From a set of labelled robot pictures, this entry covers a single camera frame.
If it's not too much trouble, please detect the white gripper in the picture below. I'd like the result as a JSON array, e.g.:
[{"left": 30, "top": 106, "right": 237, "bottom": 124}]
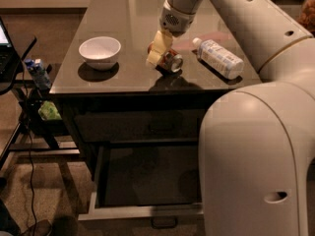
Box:
[{"left": 146, "top": 0, "right": 195, "bottom": 68}]

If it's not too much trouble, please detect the red coke can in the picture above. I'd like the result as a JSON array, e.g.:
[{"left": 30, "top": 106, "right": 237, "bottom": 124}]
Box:
[{"left": 156, "top": 47, "right": 183, "bottom": 74}]

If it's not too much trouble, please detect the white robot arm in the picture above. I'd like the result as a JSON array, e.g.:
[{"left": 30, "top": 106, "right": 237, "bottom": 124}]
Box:
[{"left": 159, "top": 0, "right": 315, "bottom": 236}]

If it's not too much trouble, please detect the closed top drawer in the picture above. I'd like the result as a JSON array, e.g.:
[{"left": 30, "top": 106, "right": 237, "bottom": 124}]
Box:
[{"left": 74, "top": 109, "right": 205, "bottom": 142}]

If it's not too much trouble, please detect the dark drawer cabinet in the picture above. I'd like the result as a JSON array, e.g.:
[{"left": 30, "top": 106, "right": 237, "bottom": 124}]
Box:
[{"left": 50, "top": 0, "right": 259, "bottom": 170}]

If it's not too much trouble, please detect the open middle drawer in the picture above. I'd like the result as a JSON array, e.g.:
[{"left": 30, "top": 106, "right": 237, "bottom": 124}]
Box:
[{"left": 79, "top": 146, "right": 203, "bottom": 230}]

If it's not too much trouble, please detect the white ceramic bowl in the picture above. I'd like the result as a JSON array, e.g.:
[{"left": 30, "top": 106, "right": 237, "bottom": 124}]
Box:
[{"left": 79, "top": 36, "right": 121, "bottom": 71}]

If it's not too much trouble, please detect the white plastic bottle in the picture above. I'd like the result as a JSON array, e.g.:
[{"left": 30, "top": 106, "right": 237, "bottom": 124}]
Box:
[{"left": 193, "top": 37, "right": 244, "bottom": 80}]

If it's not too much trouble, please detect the blue water bottle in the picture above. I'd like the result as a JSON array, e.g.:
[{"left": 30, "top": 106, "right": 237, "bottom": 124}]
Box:
[{"left": 25, "top": 58, "right": 52, "bottom": 90}]

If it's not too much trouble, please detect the green snack bag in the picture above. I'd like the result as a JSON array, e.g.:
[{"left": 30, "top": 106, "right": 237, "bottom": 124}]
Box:
[{"left": 38, "top": 101, "right": 61, "bottom": 121}]

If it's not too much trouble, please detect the snack jar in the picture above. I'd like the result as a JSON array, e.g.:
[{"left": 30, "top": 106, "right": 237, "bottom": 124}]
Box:
[{"left": 298, "top": 0, "right": 315, "bottom": 35}]

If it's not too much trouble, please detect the black laptop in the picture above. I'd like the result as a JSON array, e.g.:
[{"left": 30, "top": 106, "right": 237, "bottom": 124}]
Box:
[{"left": 0, "top": 16, "right": 18, "bottom": 81}]

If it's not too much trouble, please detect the black side stand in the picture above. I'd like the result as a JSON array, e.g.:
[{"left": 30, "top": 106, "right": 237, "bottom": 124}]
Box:
[{"left": 0, "top": 32, "right": 80, "bottom": 168}]

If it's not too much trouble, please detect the brown shoe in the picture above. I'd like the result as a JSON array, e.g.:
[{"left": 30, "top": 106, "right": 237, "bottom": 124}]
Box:
[{"left": 21, "top": 219, "right": 52, "bottom": 236}]

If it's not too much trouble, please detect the black cable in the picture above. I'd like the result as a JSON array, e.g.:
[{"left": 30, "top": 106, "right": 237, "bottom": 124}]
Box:
[{"left": 19, "top": 59, "right": 38, "bottom": 236}]

